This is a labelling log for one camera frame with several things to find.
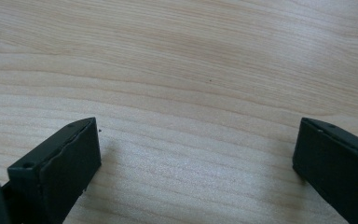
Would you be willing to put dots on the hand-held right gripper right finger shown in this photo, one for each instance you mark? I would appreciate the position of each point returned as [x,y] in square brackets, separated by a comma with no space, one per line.
[338,165]

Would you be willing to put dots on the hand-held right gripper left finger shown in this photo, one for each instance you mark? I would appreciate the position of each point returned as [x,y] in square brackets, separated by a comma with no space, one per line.
[59,174]

